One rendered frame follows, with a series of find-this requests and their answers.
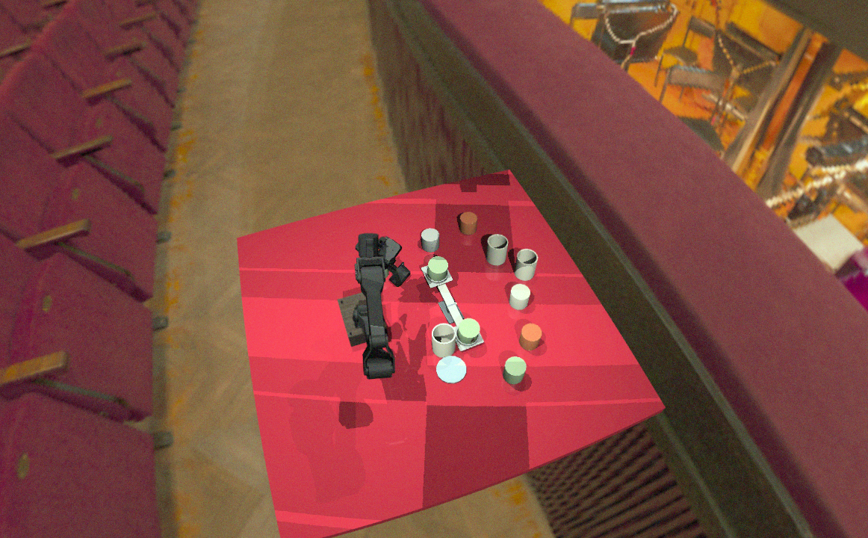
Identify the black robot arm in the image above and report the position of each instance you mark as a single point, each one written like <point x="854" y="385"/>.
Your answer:
<point x="370" y="274"/>

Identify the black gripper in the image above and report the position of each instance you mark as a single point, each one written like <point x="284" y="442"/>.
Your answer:
<point x="399" y="274"/>

